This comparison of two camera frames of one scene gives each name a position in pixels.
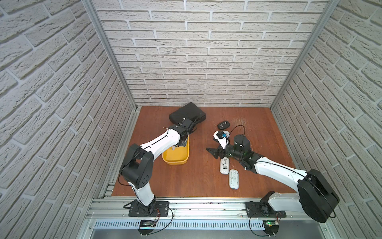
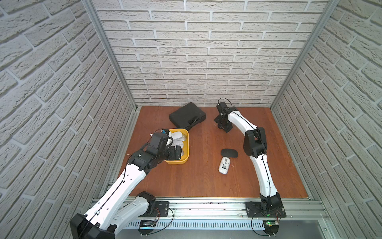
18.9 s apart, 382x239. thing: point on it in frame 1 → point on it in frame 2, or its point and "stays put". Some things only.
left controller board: [146, 226] stays put
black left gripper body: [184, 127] → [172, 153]
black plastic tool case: [189, 110] stays put
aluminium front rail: [191, 209] stays put
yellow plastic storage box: [180, 156] stays put
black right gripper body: [230, 151] → [226, 125]
